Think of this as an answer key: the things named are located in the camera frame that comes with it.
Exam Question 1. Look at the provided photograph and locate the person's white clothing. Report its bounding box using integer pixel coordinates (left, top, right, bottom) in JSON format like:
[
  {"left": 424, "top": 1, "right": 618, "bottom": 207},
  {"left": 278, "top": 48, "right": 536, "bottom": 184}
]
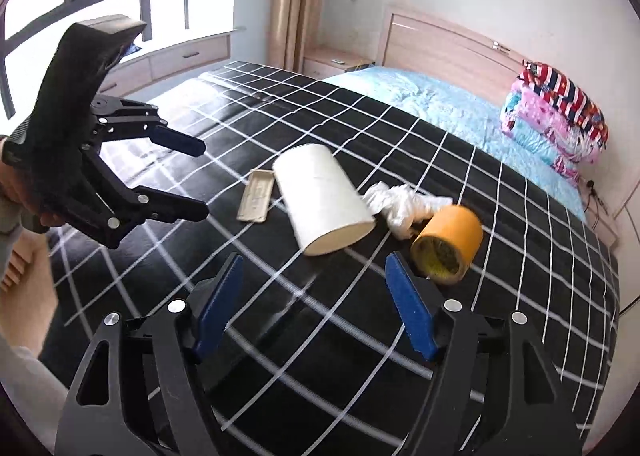
[{"left": 0, "top": 328, "right": 71, "bottom": 456}]

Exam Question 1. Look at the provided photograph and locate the striped folded quilt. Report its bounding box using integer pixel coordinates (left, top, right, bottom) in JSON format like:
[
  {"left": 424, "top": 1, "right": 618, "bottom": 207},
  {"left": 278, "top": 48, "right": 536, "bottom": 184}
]
[{"left": 519, "top": 60, "right": 609, "bottom": 147}]

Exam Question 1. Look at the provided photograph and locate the beige plastic tray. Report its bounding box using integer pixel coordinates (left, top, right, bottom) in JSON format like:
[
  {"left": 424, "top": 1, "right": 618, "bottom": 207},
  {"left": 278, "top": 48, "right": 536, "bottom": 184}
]
[{"left": 235, "top": 169, "right": 275, "bottom": 225}]

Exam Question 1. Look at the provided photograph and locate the beige curtain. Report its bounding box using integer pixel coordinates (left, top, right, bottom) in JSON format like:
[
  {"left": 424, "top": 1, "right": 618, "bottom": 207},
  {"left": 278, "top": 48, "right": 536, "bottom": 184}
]
[{"left": 266, "top": 0, "right": 327, "bottom": 73}]

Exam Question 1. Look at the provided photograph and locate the black charger cable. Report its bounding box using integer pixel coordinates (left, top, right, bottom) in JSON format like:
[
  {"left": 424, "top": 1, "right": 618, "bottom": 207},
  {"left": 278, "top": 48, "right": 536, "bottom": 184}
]
[{"left": 581, "top": 178, "right": 609, "bottom": 223}]

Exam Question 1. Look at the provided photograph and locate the wooden headboard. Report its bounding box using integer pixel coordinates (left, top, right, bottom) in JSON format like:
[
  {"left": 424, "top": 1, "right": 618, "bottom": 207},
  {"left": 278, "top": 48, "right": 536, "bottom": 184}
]
[{"left": 375, "top": 2, "right": 532, "bottom": 107}]

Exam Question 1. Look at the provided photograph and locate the wooden window bench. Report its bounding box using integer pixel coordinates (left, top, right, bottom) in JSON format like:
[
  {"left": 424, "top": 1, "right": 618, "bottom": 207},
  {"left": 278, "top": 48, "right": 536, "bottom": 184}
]
[{"left": 96, "top": 28, "right": 233, "bottom": 100}]

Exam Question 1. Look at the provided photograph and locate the black white grid blanket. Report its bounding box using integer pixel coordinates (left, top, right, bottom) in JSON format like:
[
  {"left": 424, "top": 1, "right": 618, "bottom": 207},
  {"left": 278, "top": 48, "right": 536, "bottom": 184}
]
[{"left": 39, "top": 60, "right": 622, "bottom": 456}]

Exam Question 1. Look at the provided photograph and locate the bed with light blue sheet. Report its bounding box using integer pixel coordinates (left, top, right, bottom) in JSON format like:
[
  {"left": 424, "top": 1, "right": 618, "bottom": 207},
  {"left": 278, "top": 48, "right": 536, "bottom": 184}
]
[{"left": 39, "top": 0, "right": 622, "bottom": 456}]

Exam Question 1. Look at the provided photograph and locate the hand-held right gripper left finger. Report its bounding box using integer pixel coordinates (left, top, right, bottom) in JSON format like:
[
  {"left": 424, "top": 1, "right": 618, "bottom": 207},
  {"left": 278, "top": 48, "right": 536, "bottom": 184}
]
[{"left": 54, "top": 252, "right": 246, "bottom": 456}]

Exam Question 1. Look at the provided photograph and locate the pink floral folded quilt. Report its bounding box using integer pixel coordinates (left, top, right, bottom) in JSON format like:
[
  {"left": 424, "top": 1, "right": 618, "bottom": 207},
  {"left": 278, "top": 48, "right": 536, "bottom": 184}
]
[{"left": 502, "top": 90, "right": 602, "bottom": 165}]

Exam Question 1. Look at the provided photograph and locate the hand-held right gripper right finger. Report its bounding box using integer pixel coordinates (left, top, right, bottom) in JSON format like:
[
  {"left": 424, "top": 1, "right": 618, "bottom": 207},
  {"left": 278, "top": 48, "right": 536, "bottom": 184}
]
[{"left": 385, "top": 251, "right": 584, "bottom": 456}]

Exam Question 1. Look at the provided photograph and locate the person's left hand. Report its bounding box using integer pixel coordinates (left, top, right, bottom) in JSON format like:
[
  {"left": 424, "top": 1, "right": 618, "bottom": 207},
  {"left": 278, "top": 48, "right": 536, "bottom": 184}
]
[{"left": 0, "top": 136, "right": 67, "bottom": 235}]

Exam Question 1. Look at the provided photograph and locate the wooden nightstand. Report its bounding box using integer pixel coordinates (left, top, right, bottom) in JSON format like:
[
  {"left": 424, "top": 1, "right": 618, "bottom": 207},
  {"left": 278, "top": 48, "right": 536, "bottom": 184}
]
[{"left": 301, "top": 46, "right": 377, "bottom": 81}]

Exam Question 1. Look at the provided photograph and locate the blue pink folded quilt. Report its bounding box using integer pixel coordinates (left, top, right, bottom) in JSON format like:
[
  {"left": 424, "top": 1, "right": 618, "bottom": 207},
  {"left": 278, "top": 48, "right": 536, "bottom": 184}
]
[{"left": 500, "top": 112, "right": 584, "bottom": 183}]

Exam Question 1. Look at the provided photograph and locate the white tissue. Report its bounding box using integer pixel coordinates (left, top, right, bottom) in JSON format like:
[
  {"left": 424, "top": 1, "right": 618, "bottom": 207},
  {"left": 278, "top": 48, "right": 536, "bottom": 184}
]
[{"left": 362, "top": 181, "right": 454, "bottom": 241}]

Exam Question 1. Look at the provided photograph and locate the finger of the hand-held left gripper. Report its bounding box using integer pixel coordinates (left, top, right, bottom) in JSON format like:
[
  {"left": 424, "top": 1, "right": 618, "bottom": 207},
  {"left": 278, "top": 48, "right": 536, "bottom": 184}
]
[
  {"left": 91, "top": 96, "right": 208, "bottom": 157},
  {"left": 74, "top": 147, "right": 211, "bottom": 250}
]

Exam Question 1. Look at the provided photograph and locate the yellow tape roll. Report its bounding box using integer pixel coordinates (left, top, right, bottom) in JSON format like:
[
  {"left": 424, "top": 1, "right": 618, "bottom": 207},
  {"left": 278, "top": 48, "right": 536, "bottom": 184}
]
[{"left": 409, "top": 204, "right": 485, "bottom": 285}]

